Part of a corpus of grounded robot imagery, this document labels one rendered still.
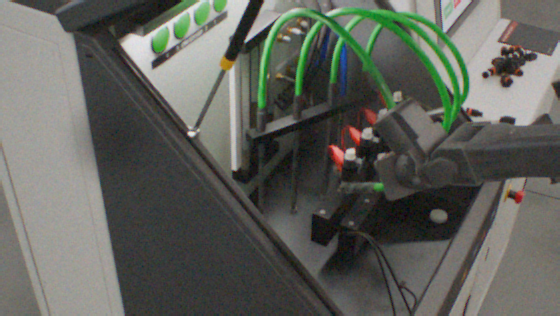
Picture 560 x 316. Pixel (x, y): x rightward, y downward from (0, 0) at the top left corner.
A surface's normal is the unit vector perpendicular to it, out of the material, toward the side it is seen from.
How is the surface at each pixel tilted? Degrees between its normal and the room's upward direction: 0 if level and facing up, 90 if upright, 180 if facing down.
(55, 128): 90
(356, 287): 0
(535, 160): 95
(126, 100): 90
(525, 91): 0
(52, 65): 90
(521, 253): 0
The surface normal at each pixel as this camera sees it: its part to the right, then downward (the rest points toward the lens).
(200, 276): -0.49, 0.53
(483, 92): 0.03, -0.79
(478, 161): -0.70, 0.50
